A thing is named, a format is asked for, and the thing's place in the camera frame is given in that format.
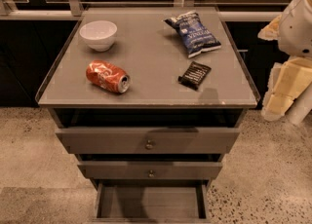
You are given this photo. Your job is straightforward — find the blue chip bag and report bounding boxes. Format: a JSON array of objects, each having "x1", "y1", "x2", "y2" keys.
[{"x1": 164, "y1": 11, "x2": 221, "y2": 58}]

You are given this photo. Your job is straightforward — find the grey top drawer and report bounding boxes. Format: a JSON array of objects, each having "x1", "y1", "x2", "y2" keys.
[{"x1": 56, "y1": 127, "x2": 239, "y2": 155}]

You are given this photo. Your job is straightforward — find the grey middle drawer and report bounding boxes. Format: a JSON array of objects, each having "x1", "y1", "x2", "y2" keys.
[{"x1": 78, "y1": 161, "x2": 222, "y2": 180}]

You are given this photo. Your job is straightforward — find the black snack bar wrapper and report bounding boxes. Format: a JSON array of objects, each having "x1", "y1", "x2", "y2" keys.
[{"x1": 177, "y1": 61, "x2": 212, "y2": 91}]

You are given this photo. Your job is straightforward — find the grey drawer cabinet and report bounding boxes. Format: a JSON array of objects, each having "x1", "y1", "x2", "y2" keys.
[{"x1": 34, "y1": 6, "x2": 261, "y2": 224}]

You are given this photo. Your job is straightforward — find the white cylindrical post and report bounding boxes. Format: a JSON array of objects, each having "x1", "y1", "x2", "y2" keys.
[{"x1": 287, "y1": 84, "x2": 312, "y2": 126}]

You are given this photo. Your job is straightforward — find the red crushed coke can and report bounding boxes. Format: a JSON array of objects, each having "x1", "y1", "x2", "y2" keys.
[{"x1": 86, "y1": 60, "x2": 130, "y2": 93}]

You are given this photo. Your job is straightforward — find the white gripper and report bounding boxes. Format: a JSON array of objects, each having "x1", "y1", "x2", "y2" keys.
[{"x1": 257, "y1": 15, "x2": 312, "y2": 121}]

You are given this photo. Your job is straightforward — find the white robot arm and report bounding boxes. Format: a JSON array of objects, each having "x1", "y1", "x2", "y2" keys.
[{"x1": 257, "y1": 0, "x2": 312, "y2": 124}]

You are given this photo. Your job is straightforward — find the grey bottom drawer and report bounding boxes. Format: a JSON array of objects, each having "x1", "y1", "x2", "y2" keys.
[{"x1": 90, "y1": 181, "x2": 211, "y2": 224}]

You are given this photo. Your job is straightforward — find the white ceramic bowl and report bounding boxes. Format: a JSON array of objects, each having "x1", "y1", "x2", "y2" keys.
[{"x1": 79, "y1": 20, "x2": 117, "y2": 52}]

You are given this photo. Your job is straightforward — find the grey drawer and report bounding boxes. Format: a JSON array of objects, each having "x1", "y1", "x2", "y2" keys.
[
  {"x1": 78, "y1": 161, "x2": 222, "y2": 180},
  {"x1": 56, "y1": 127, "x2": 239, "y2": 155},
  {"x1": 90, "y1": 181, "x2": 211, "y2": 224}
]

